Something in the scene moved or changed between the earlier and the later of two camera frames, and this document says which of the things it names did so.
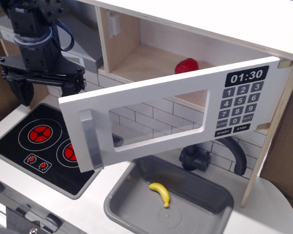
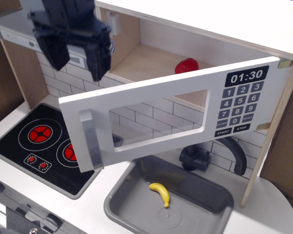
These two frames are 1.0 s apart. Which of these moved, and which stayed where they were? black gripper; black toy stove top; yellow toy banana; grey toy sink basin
Moved: black gripper
Stayed: yellow toy banana; grey toy sink basin; black toy stove top
